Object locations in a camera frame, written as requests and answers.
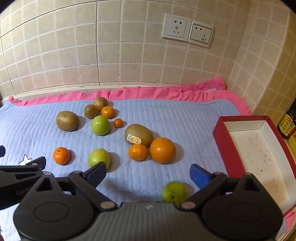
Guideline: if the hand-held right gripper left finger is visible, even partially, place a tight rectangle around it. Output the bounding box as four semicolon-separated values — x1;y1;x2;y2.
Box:
30;161;117;211

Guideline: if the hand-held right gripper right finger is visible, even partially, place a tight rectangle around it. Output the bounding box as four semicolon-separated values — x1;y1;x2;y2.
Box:
177;163;272;211

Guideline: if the green apple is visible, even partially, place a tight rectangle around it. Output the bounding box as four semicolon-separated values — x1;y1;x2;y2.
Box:
162;181;188;207
88;148;111;171
90;115;110;136

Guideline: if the medium orange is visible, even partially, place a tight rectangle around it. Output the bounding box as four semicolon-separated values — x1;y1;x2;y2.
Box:
128;144;148;161
53;147;70;165

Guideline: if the yellow-green fruit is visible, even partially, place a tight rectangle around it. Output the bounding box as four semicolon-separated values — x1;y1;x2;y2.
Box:
124;123;154;149

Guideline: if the red-rimmed white tray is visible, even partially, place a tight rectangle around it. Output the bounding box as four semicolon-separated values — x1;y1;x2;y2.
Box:
212;115;296;217

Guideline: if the large orange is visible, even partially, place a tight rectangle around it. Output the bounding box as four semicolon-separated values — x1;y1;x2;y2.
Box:
149;137;176;164

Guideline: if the large brown kiwi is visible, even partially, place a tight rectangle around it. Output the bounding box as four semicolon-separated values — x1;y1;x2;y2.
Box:
56;111;79;132

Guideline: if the small orange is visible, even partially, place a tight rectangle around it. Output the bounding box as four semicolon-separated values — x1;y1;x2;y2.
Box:
101;106;115;119

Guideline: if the small brown kiwi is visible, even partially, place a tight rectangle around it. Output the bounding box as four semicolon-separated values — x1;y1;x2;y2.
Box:
94;97;109;112
84;104;98;119

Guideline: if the blue quilted mat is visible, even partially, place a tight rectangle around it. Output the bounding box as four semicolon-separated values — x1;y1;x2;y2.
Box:
0;98;241;232

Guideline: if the pink blanket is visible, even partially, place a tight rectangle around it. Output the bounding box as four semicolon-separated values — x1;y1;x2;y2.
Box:
8;77;296;240

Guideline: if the yellow plastic jug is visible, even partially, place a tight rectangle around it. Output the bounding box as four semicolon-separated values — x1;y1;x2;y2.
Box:
288;132;296;159

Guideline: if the dark soy sauce bottle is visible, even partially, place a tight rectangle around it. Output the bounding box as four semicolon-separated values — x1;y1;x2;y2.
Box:
277;113;296;140

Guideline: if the white wall socket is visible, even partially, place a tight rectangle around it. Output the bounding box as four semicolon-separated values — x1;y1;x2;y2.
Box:
162;13;192;42
187;23;214;48

